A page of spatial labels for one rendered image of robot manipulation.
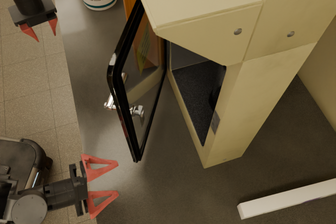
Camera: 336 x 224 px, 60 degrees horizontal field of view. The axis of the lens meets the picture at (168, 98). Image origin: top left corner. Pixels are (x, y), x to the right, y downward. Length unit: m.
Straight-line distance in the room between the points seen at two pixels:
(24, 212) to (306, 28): 0.53
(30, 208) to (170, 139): 0.41
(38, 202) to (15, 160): 1.15
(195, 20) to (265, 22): 0.09
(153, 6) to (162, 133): 0.58
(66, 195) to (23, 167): 1.05
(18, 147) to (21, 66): 0.80
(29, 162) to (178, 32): 1.48
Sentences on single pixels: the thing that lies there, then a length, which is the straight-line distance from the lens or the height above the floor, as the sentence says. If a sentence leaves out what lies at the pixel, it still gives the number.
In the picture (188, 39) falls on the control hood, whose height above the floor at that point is 1.48.
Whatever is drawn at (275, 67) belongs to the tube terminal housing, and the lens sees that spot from 0.44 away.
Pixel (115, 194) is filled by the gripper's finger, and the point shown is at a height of 1.00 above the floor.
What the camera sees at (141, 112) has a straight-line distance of 0.57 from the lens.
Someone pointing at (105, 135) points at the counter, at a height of 0.94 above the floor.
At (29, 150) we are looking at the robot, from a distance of 1.73.
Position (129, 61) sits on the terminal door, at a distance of 0.48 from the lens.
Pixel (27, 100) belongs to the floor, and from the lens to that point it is 2.19.
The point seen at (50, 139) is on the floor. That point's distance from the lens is 1.99.
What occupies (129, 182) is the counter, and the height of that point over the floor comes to 0.94.
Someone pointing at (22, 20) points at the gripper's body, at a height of 1.21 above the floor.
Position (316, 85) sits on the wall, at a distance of 1.02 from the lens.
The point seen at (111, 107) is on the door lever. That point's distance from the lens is 0.58.
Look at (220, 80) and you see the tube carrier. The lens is 0.68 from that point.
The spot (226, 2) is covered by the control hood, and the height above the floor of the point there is 1.51.
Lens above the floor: 1.71
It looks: 60 degrees down
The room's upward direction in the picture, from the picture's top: straight up
